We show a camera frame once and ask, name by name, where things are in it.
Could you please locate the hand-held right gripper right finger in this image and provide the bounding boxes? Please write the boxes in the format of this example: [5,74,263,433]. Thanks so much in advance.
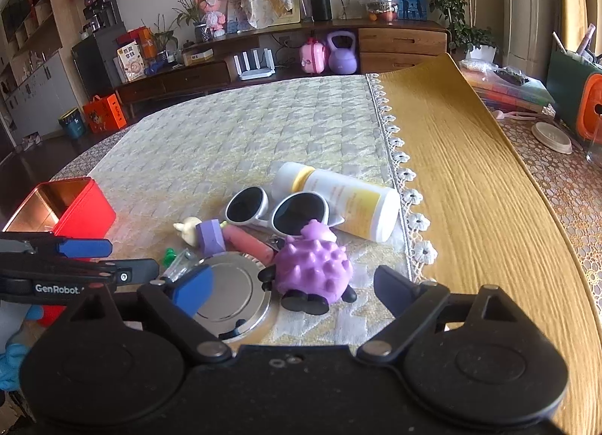
[357,265,532,361]

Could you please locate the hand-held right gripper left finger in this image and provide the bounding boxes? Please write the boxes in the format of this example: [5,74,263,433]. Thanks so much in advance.
[66,263,233,363]

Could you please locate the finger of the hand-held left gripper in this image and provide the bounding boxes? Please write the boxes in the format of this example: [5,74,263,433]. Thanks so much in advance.
[0,233,114,260]
[0,258,161,286]

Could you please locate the red tin box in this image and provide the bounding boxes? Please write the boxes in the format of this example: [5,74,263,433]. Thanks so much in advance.
[2,176,117,327]

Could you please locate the clear plastic piece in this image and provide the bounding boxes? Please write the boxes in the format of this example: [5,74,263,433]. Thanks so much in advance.
[164,249,208,283]

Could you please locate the round metal tin lid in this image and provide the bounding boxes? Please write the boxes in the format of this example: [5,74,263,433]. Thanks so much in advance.
[185,252,274,342]

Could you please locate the small purple block toy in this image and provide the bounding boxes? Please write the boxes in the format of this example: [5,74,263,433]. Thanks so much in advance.
[195,219,227,257]

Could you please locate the small cream figure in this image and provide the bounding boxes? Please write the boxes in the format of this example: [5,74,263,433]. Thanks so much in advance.
[173,216,203,245]

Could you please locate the pink tube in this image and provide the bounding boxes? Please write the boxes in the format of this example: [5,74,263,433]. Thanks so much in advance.
[221,223,274,264]

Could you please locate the purple spiky sheep toy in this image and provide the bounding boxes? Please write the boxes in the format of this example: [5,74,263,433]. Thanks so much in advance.
[258,219,358,316]

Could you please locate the white yellow lotion bottle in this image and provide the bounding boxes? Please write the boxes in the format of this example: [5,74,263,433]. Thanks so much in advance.
[272,161,401,243]

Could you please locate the white round sunglasses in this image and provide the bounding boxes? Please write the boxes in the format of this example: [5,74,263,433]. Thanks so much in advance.
[223,186,346,241]

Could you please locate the person's left hand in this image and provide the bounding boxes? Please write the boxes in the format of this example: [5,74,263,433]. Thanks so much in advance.
[0,306,45,391]

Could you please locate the teal bin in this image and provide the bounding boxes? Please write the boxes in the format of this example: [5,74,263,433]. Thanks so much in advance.
[58,107,87,139]

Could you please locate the yellow table mat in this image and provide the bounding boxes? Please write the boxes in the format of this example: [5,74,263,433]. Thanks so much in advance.
[376,53,602,431]

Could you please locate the orange gift bag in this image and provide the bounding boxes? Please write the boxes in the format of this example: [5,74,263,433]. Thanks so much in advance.
[82,93,129,135]

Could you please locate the quilted cream table cloth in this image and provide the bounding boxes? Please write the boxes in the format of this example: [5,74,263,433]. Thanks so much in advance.
[49,73,440,351]

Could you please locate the black mini fridge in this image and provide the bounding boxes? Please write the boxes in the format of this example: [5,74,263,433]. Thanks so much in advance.
[71,33,124,88]

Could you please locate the white snack bag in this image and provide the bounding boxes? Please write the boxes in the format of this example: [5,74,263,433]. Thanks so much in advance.
[117,40,146,83]

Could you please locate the brown lace tablecloth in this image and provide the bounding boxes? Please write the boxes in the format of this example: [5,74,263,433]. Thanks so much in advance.
[494,115,602,323]

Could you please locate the red orange boxes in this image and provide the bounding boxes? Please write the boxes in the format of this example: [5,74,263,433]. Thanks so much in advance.
[117,26,156,60]

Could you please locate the yellow box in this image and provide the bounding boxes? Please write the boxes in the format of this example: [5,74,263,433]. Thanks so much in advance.
[181,49,214,67]

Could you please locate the small green potted plant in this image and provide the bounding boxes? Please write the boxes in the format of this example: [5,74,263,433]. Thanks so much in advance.
[143,14,179,64]

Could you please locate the stack of books in plastic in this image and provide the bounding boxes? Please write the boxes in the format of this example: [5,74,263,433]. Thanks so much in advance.
[458,61,556,114]

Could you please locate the white router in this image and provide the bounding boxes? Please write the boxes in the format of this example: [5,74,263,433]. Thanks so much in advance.
[233,47,277,82]

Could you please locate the purple kettlebell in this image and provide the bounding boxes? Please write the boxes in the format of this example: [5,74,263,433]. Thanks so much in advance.
[327,31,360,75]

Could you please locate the black coffee machine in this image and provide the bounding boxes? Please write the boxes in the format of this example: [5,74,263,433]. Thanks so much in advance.
[82,0,120,38]

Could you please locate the dark patterned pouch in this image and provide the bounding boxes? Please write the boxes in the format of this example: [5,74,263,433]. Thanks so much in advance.
[494,68,532,85]

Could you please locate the orchid in striped pot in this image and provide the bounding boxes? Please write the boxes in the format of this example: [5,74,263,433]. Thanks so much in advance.
[176,0,212,43]

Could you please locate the pink toy suitcase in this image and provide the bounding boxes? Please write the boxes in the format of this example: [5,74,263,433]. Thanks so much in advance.
[299,38,327,74]

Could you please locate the clear glass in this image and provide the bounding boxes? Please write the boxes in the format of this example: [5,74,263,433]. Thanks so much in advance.
[584,127,602,165]

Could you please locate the wooden cabinet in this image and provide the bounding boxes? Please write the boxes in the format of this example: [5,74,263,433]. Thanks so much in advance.
[115,19,452,118]

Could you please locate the white plant pot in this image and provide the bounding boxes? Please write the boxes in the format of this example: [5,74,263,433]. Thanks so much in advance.
[468,45,498,64]

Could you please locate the pink plush doll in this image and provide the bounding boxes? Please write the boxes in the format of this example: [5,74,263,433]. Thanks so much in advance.
[196,0,229,38]

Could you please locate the green desk organizer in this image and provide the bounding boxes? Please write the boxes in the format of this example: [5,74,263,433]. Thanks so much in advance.
[546,47,602,135]

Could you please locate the orange white container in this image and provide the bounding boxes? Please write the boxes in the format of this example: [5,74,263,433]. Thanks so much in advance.
[575,73,602,139]

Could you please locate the clear bag of fruit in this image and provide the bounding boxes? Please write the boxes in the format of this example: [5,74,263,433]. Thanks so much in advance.
[363,0,400,23]

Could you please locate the blue photo card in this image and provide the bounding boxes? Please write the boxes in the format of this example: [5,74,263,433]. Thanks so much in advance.
[394,0,428,21]

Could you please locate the white standing air conditioner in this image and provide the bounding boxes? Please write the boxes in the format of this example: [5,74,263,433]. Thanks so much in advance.
[499,0,558,83]

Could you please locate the brushes in organizer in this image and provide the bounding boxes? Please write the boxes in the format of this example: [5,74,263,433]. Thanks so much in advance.
[550,24,602,64]

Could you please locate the wooden wall shelf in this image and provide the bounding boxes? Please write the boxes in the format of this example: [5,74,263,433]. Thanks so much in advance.
[0,0,64,144]

